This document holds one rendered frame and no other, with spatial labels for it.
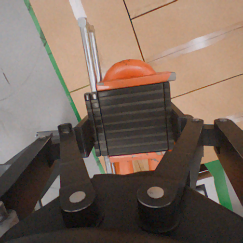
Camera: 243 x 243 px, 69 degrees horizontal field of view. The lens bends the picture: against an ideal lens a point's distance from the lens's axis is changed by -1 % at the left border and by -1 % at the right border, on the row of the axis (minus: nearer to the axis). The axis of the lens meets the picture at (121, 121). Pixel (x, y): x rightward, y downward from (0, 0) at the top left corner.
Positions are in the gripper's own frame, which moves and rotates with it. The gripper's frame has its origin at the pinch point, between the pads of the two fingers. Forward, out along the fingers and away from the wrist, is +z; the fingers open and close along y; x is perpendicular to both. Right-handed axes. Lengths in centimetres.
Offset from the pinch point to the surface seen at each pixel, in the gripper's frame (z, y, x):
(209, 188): 64, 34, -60
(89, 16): 69, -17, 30
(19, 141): 123, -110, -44
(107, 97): -2.0, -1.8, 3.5
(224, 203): 124, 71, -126
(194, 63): 70, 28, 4
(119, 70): -0.6, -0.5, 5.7
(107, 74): -0.3, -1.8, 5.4
